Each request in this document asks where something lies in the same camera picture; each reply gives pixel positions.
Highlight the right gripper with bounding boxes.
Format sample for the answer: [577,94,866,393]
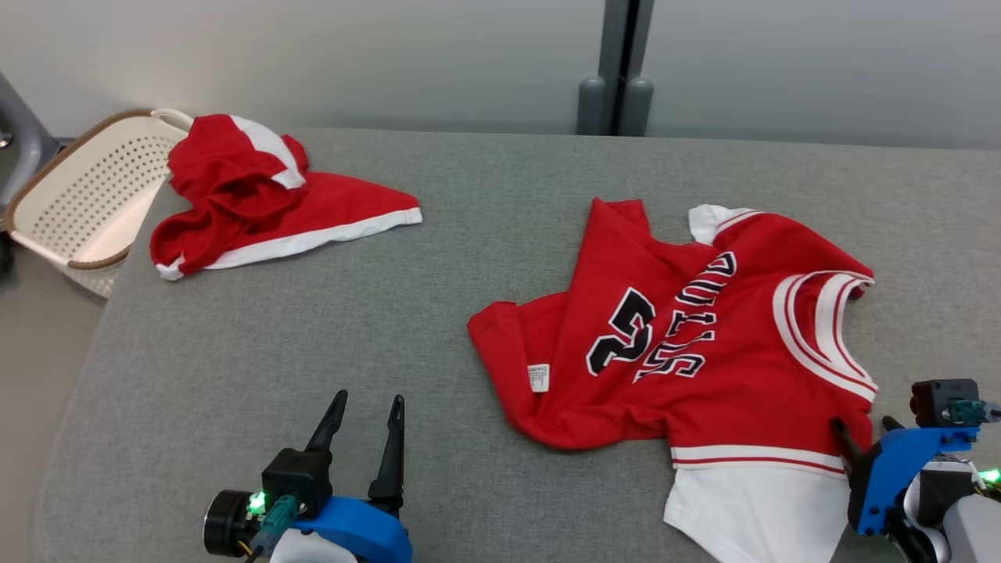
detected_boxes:
[831,416,1001,563]

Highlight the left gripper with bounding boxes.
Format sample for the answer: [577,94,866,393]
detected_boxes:
[203,389,407,558]

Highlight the red basketball jersey white sleeves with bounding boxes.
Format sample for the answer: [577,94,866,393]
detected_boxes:
[467,197,879,563]

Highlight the red shorts with white stripe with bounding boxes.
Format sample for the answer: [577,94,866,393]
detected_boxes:
[149,114,424,282]

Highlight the white perforated laundry basket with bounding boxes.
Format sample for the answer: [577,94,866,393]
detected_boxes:
[4,108,194,299]

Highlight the grey metal stand leg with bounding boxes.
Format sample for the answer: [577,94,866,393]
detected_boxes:
[0,73,62,210]

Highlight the grey partition divider post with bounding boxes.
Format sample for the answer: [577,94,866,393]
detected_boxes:
[577,0,656,138]

